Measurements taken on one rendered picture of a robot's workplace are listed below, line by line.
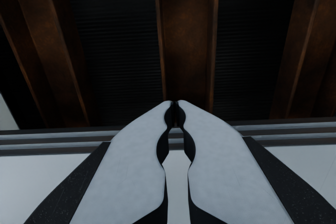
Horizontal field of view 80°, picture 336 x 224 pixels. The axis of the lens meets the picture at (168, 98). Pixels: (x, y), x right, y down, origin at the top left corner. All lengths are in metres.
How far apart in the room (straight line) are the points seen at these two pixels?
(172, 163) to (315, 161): 0.16
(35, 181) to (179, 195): 0.18
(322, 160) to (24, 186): 0.35
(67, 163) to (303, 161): 0.26
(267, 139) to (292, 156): 0.03
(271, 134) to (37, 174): 0.27
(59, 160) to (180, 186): 0.14
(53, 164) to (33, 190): 0.06
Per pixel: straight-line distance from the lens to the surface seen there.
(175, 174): 0.25
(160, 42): 0.29
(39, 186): 0.31
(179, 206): 0.30
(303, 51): 0.35
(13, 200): 0.36
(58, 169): 0.28
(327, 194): 0.34
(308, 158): 0.28
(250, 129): 0.25
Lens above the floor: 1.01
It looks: 61 degrees down
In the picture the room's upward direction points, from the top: 178 degrees counter-clockwise
